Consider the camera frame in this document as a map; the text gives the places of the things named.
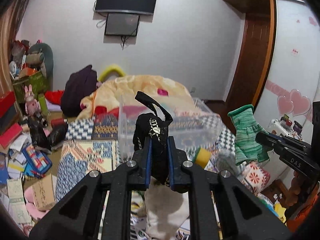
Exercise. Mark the clear plastic storage box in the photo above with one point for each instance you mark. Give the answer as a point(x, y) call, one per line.
point(194, 125)

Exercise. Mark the brown wooden wardrobe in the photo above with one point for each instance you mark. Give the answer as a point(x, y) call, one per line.
point(255, 56)

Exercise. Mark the pink bunny plush toy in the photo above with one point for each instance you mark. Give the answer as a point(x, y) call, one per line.
point(32, 106)

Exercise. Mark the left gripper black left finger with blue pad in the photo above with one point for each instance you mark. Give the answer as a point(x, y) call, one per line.
point(140, 178)

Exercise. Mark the yellow green sponge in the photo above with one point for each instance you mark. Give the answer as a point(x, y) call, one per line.
point(203, 157)

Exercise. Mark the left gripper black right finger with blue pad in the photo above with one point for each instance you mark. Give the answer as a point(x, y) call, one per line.
point(179, 175)

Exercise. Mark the red cylinder bottle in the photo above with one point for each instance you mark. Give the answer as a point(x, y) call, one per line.
point(58, 122)

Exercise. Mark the patterned patchwork table cloth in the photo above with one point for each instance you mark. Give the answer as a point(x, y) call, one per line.
point(78, 157)

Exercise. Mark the yellow floral blanket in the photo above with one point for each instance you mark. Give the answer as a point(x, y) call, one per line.
point(170, 94)

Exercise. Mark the small dark wall monitor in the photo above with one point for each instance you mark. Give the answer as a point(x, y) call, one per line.
point(118, 24)

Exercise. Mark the yellow fuzzy hoop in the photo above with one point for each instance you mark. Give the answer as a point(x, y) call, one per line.
point(110, 70)

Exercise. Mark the green knitted glove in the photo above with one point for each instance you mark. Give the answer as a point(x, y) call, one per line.
point(246, 147)

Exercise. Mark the dark purple backpack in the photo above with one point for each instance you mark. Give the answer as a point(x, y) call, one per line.
point(79, 85)

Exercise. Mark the white cloth pouch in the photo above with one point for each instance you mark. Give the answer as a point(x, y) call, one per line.
point(166, 210)

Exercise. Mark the colourful pencil case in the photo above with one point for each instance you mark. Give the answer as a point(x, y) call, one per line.
point(38, 160)

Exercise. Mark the green plush toy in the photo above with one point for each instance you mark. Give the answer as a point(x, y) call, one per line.
point(40, 56)

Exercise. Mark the black pouch with strap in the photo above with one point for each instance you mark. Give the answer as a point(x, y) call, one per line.
point(155, 127)

